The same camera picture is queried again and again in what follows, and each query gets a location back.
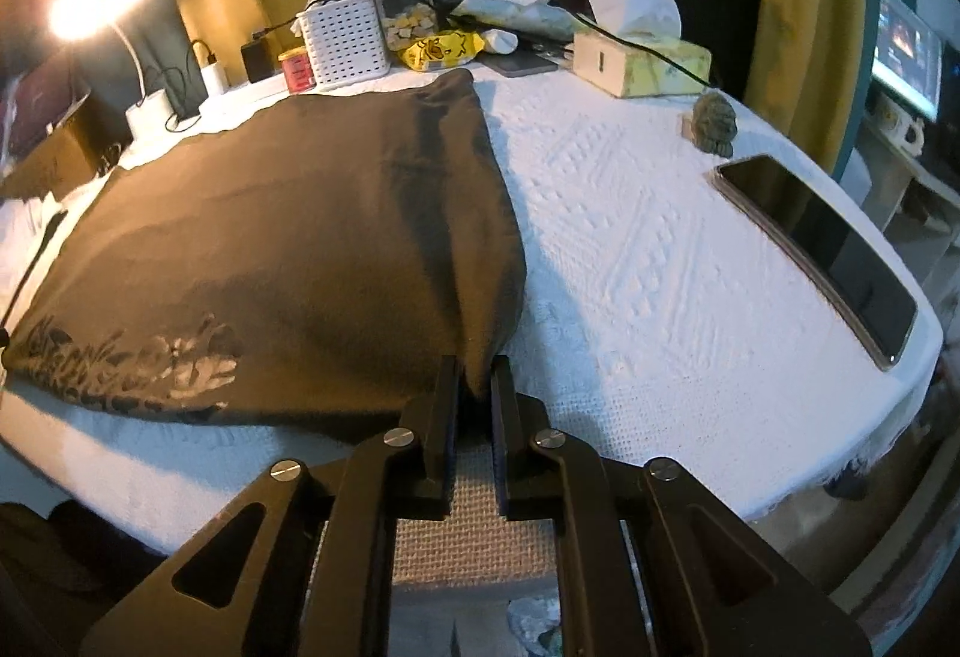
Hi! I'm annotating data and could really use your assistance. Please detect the small turtle figurine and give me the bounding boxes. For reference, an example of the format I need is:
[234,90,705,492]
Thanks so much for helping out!
[681,91,740,152]

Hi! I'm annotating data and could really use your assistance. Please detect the white wipes pack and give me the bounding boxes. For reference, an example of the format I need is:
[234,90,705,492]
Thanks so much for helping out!
[450,0,593,39]

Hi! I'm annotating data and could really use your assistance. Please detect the brown printed t-shirt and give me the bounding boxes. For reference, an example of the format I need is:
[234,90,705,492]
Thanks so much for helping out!
[4,68,530,425]

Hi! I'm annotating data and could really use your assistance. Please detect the long black cable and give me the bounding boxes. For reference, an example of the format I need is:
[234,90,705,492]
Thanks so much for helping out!
[255,0,713,88]

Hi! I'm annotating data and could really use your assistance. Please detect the white desk lamp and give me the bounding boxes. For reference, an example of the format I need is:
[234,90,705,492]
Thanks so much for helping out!
[49,0,177,137]

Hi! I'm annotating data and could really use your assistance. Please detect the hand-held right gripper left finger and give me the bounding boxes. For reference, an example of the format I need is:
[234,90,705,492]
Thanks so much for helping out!
[79,355,462,657]

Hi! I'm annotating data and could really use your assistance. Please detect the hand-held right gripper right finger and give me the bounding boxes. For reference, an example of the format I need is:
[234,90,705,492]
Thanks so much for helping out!
[491,355,875,657]

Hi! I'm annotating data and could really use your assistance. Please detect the black power adapter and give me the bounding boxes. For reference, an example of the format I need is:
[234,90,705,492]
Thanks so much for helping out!
[240,40,277,84]

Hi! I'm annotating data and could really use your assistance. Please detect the white mug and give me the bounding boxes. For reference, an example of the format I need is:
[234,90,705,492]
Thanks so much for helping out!
[870,94,923,155]

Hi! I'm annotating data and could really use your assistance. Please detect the glass jar with white lid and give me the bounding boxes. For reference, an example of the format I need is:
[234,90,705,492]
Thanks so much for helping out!
[370,0,436,54]

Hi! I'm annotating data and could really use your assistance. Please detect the yellow snack bag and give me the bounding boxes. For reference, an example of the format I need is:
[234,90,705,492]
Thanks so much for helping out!
[397,31,485,71]

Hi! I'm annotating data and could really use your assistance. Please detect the tablet with stand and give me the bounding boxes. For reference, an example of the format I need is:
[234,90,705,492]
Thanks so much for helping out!
[11,61,92,137]

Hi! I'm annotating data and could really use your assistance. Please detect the black flat stick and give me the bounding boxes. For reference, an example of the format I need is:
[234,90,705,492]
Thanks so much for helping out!
[0,211,68,347]

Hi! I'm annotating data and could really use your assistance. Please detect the red can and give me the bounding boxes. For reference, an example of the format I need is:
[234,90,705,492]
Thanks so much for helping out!
[277,46,316,95]

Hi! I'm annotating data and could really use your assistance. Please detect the white perforated basket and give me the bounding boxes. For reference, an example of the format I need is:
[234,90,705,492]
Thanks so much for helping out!
[296,0,391,89]

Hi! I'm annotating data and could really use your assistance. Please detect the yellow-green tissue box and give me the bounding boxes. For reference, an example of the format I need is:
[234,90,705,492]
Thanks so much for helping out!
[574,31,713,99]

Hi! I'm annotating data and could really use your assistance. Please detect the computer monitor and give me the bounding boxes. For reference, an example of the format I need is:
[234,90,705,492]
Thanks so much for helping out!
[870,0,944,122]

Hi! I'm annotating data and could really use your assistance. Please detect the large black smartphone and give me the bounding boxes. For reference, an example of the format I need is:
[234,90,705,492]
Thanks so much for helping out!
[709,153,920,373]

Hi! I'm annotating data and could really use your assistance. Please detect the grey smartphone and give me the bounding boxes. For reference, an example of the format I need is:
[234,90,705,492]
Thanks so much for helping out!
[480,49,560,79]

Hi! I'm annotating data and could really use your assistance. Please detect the white tissue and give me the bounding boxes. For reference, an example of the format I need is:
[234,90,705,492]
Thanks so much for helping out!
[587,0,683,39]

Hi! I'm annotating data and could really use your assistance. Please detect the cardboard box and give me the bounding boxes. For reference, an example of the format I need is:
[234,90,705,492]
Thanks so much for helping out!
[0,117,113,200]

